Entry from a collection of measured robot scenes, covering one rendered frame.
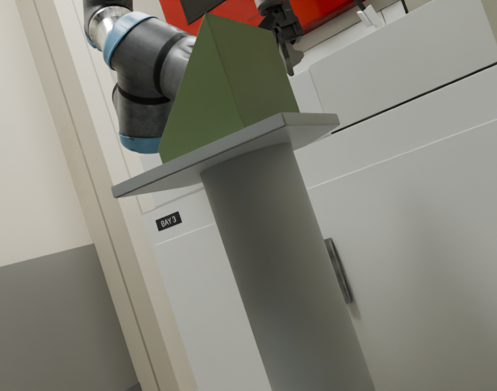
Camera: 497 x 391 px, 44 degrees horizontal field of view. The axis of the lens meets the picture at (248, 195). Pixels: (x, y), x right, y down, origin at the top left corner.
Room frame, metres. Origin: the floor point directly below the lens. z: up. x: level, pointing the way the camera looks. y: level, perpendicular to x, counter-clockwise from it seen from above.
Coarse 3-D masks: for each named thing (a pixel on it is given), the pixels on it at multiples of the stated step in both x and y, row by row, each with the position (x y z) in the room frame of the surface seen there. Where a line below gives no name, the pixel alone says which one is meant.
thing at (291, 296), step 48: (240, 144) 0.85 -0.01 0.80; (288, 144) 1.00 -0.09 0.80; (144, 192) 1.02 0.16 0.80; (240, 192) 0.95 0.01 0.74; (288, 192) 0.97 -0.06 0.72; (240, 240) 0.97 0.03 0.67; (288, 240) 0.95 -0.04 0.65; (240, 288) 1.00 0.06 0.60; (288, 288) 0.95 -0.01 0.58; (336, 288) 0.99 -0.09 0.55; (288, 336) 0.95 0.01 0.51; (336, 336) 0.96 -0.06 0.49; (288, 384) 0.97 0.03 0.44; (336, 384) 0.95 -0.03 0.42
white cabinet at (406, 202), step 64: (384, 128) 1.17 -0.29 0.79; (448, 128) 1.10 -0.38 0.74; (320, 192) 1.28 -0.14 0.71; (384, 192) 1.20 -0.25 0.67; (448, 192) 1.12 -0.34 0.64; (192, 256) 1.53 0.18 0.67; (384, 256) 1.22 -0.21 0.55; (448, 256) 1.15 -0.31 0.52; (192, 320) 1.57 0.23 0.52; (384, 320) 1.25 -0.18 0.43; (448, 320) 1.17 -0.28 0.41; (256, 384) 1.49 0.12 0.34; (384, 384) 1.28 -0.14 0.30; (448, 384) 1.20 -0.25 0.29
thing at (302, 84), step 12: (300, 72) 1.25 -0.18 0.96; (300, 84) 1.26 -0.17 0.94; (312, 84) 1.24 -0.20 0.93; (300, 96) 1.26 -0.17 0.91; (312, 96) 1.25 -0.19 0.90; (300, 108) 1.27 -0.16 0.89; (312, 108) 1.25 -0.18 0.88; (144, 156) 1.57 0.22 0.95; (156, 156) 1.54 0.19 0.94; (144, 168) 1.57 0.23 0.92; (156, 192) 1.57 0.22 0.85; (168, 192) 1.54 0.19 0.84; (180, 192) 1.52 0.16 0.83; (156, 204) 1.57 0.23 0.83
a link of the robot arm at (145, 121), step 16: (96, 0) 1.37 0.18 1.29; (112, 0) 1.37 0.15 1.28; (128, 0) 1.40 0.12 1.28; (96, 16) 1.36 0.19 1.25; (112, 16) 1.36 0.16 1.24; (96, 32) 1.37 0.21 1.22; (96, 48) 1.47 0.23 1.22; (112, 80) 1.27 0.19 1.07; (112, 96) 1.20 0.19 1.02; (128, 112) 1.12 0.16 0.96; (144, 112) 1.11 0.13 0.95; (160, 112) 1.12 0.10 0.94; (128, 128) 1.15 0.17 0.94; (144, 128) 1.13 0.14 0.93; (160, 128) 1.14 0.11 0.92; (128, 144) 1.17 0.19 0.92; (144, 144) 1.16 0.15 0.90
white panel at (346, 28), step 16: (368, 0) 1.78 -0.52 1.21; (384, 0) 1.76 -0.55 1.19; (400, 0) 1.73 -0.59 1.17; (352, 16) 1.82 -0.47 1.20; (384, 16) 1.77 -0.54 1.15; (400, 16) 1.74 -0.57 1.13; (320, 32) 1.90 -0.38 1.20; (336, 32) 1.86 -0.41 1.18; (352, 32) 1.83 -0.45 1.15; (304, 48) 1.94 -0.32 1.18; (320, 48) 1.91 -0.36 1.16; (336, 48) 1.88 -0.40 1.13; (304, 64) 1.95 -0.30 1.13
